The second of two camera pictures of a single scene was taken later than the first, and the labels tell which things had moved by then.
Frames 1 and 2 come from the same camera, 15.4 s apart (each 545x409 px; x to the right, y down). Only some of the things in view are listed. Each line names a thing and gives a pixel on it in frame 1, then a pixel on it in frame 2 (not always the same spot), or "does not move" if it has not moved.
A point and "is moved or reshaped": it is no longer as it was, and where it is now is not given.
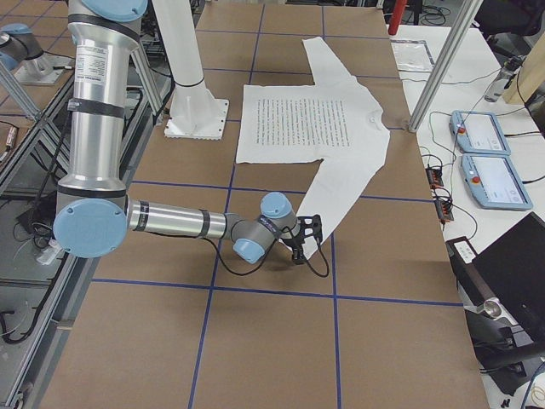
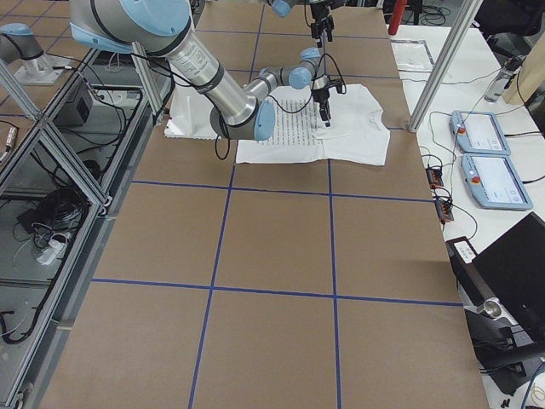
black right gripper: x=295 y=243 to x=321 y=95
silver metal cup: x=492 y=308 does not move
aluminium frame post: x=463 y=19 does not move
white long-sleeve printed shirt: x=339 y=121 is moved or reshaped
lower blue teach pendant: x=493 y=182 does not move
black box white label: x=473 y=284 does not move
